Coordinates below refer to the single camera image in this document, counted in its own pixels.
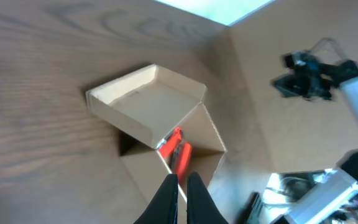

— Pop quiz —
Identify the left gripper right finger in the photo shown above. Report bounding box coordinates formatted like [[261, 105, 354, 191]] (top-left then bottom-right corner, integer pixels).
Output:
[[186, 172, 228, 224]]

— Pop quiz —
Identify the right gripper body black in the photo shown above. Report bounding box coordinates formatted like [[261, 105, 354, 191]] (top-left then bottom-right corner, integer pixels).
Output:
[[271, 51, 334, 101]]

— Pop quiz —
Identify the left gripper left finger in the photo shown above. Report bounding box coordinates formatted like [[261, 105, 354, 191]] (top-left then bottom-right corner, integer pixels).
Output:
[[134, 174, 178, 224]]

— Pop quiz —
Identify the red and chrome stapler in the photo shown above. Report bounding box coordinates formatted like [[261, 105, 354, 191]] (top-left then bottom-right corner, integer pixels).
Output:
[[170, 142, 192, 184]]

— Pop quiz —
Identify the red utility knife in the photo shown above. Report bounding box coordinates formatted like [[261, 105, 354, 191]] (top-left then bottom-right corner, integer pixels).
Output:
[[158, 127, 183, 159]]

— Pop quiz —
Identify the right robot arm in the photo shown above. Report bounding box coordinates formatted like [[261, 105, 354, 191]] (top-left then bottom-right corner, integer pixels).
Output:
[[271, 51, 358, 182]]

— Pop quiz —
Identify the open cardboard box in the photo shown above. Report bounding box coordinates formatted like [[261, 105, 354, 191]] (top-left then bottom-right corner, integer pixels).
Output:
[[85, 63, 228, 224]]

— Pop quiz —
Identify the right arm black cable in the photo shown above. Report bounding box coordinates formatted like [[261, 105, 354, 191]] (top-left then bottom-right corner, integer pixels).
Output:
[[309, 37, 347, 63]]

